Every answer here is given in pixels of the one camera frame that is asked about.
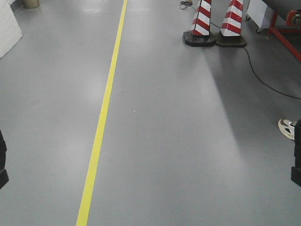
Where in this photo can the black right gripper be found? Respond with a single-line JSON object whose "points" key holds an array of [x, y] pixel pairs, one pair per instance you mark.
{"points": [[296, 169]]}

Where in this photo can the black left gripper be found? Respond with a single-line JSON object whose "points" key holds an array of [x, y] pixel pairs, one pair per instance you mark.
{"points": [[3, 172]]}

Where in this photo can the right red-white traffic cone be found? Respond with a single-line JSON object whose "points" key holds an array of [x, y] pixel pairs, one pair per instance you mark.
{"points": [[230, 31]]}

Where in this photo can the red-white traffic cone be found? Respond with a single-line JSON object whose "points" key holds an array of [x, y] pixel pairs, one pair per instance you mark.
{"points": [[200, 35], [230, 31]]}

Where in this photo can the left red-white traffic cone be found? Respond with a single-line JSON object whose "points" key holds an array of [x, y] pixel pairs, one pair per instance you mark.
{"points": [[200, 35]]}

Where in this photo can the red conveyor frame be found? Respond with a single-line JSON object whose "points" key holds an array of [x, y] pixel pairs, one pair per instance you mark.
{"points": [[279, 17]]}

